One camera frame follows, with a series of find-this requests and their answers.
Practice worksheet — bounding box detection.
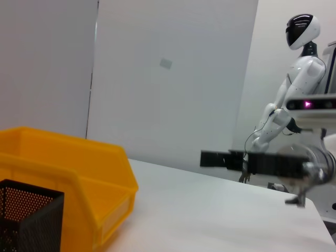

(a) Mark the white humanoid robot black visor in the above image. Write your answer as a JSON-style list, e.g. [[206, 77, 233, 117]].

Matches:
[[237, 14, 328, 184]]

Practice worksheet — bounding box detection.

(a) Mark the yellow plastic storage bin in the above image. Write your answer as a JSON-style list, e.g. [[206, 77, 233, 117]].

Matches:
[[0, 126, 139, 250]]

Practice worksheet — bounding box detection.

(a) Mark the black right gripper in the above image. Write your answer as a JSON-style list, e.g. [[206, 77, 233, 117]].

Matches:
[[200, 150, 310, 181]]

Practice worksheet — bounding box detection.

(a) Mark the right wrist connector cable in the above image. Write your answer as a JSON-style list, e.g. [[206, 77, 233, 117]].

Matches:
[[285, 162, 323, 208]]

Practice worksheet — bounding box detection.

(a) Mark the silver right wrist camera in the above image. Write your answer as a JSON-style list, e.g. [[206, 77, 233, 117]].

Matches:
[[286, 96, 336, 132]]

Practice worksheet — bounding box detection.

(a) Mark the white low floor box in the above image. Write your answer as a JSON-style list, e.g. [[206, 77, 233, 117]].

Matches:
[[267, 182, 287, 192]]

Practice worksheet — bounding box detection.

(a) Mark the black mesh pen holder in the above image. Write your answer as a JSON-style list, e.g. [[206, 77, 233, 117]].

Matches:
[[0, 179, 65, 252]]

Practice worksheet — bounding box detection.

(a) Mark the white upright lift column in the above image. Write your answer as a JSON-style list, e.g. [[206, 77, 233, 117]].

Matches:
[[319, 40, 336, 224]]

